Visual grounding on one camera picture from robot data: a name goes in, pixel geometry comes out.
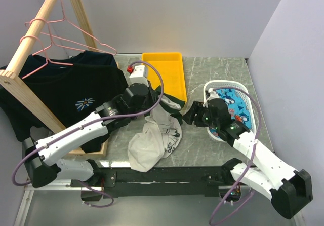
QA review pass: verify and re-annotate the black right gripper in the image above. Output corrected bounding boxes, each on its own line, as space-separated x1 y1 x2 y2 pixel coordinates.
181 100 219 129

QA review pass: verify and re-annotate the green and white t shirt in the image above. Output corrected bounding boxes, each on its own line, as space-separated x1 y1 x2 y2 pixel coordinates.
127 87 185 172

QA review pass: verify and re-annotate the yellow plastic tray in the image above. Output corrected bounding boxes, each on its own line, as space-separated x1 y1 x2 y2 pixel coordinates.
141 52 187 102

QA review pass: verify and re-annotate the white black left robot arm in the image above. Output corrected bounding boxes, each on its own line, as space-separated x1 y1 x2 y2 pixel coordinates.
22 83 163 188

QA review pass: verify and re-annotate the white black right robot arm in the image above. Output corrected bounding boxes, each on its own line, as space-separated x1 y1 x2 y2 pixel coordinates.
183 98 313 219

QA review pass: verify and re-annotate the black daisy t shirt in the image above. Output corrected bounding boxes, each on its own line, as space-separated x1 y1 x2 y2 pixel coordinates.
1 64 128 142

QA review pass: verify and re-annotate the dark navy t shirt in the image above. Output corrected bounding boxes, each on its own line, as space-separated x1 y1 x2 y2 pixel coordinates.
23 51 117 69

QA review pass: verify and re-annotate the blue shark print cloth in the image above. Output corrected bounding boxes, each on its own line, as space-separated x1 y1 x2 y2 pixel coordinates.
213 88 253 129

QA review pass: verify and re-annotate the white plastic basket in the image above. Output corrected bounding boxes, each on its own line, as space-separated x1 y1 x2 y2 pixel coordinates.
203 80 257 133

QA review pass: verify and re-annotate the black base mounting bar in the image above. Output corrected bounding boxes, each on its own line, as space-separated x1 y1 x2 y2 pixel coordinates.
70 165 254 201

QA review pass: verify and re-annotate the wooden clothes rack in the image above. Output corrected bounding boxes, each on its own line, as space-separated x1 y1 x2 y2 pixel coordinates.
0 0 109 157

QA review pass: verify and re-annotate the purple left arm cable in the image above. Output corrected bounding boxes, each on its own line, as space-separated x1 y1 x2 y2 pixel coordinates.
12 60 165 208

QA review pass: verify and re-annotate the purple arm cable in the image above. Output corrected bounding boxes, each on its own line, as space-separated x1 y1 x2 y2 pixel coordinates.
208 86 263 226
12 60 165 208

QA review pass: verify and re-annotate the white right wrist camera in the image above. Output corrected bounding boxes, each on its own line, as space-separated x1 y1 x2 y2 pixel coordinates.
203 88 219 107

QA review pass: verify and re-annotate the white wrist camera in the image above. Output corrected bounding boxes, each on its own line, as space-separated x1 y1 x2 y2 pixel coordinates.
127 65 149 87
203 88 219 107

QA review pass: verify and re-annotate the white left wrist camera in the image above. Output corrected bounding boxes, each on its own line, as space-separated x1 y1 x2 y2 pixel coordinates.
127 65 149 87

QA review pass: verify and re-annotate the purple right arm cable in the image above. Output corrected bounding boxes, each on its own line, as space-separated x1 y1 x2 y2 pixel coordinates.
208 86 263 226

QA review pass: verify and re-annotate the pink wire hanger front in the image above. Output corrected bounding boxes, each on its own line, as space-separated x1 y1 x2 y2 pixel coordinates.
19 35 72 79

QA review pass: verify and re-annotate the pink wire hanger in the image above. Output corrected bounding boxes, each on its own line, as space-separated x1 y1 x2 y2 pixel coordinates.
19 35 72 79
24 18 102 52
48 0 117 55

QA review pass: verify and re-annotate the pink wire hanger middle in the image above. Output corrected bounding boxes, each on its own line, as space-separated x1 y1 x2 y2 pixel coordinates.
24 18 102 52

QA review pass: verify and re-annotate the pink wire hanger rear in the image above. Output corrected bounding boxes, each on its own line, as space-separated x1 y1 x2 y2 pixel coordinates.
48 0 117 55

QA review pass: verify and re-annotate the aluminium rail frame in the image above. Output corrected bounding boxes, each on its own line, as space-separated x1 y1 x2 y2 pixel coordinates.
14 183 105 225

